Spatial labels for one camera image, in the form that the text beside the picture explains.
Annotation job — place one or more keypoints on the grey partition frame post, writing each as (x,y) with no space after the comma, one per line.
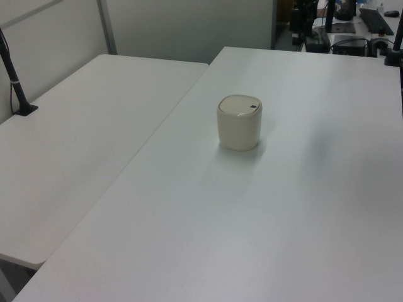
(108,28)

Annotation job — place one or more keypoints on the black device with green parts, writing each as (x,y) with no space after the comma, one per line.
(318,44)

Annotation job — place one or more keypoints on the black camera pole with clamp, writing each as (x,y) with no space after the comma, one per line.
(395,47)

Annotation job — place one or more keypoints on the beige trash bin lid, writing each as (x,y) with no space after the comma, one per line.
(236,105)

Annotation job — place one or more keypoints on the black camera pole with base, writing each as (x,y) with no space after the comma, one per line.
(15,85)

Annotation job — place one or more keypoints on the beige plastic trash bin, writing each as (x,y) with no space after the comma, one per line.
(239,132)

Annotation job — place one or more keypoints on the black electronics box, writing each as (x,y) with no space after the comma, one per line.
(349,44)

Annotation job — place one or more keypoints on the black monitor stand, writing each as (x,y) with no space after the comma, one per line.
(338,27)

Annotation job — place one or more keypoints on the black keyboard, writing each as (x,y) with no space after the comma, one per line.
(376,20)

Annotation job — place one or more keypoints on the black computer mouse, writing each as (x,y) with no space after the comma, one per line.
(391,13)

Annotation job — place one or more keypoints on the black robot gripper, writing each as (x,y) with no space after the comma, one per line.
(304,14)

